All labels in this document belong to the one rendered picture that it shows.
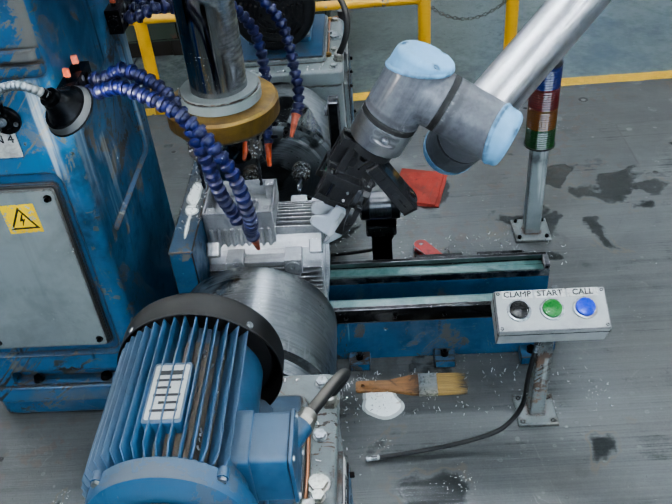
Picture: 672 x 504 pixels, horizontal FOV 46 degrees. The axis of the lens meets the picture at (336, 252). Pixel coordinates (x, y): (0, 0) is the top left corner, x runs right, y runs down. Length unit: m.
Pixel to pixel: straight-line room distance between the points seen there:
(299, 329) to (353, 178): 0.28
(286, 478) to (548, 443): 0.72
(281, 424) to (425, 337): 0.75
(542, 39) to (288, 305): 0.61
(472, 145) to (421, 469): 0.55
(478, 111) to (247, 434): 0.60
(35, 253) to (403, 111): 0.60
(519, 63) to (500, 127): 0.22
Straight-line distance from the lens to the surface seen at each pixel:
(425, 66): 1.14
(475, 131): 1.16
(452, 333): 1.49
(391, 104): 1.16
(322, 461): 0.94
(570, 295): 1.27
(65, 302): 1.36
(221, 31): 1.20
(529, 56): 1.37
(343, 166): 1.24
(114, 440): 0.76
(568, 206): 1.93
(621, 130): 2.24
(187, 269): 1.30
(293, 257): 1.34
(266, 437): 0.77
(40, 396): 1.55
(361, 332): 1.48
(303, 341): 1.11
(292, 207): 1.39
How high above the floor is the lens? 1.91
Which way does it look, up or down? 39 degrees down
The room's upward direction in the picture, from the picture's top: 6 degrees counter-clockwise
